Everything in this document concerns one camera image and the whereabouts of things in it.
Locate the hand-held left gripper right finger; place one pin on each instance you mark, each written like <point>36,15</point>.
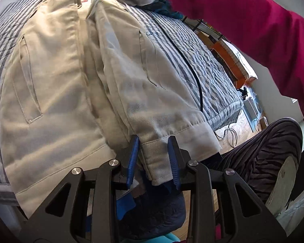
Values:
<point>172,162</point>

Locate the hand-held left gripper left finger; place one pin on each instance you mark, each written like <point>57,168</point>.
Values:
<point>133,157</point>

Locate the beige and blue work jacket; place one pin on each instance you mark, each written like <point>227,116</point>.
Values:
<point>65,81</point>

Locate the person's right forearm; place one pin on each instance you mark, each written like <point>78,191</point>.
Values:
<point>243,17</point>

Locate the dark folded clothes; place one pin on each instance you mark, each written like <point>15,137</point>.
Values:
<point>167,8</point>

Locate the navy quilted garment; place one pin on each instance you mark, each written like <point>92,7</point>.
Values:
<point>157,212</point>

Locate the person's striped pants leg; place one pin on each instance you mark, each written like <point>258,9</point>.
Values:
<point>255,151</point>

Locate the white box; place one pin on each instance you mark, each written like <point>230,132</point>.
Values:
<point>250,107</point>

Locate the blue floor mat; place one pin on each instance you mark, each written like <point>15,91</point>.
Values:
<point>253,106</point>

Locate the orange covered bench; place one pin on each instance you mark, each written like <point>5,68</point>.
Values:
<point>233,58</point>

